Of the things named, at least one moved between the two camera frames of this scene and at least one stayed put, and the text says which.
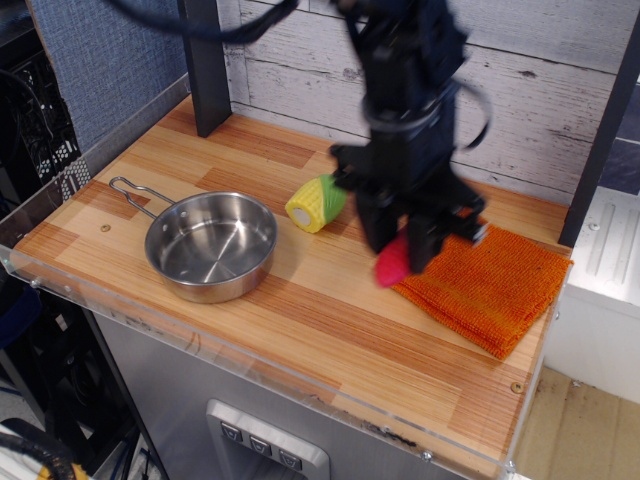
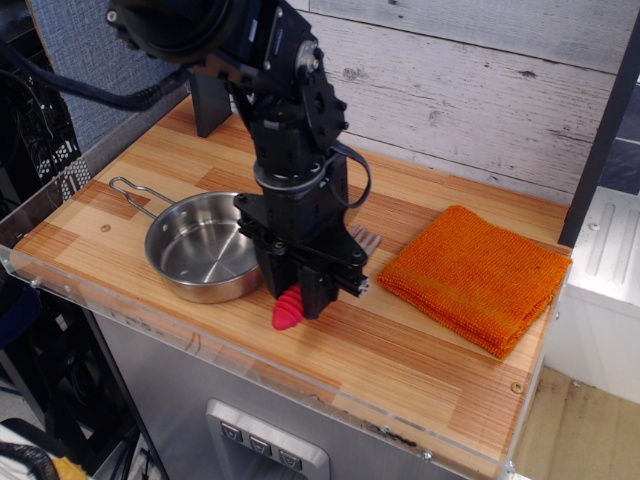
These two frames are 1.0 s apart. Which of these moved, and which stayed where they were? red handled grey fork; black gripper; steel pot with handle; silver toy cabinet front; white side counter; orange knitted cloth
Moved: black gripper; red handled grey fork
Stayed: steel pot with handle; white side counter; silver toy cabinet front; orange knitted cloth
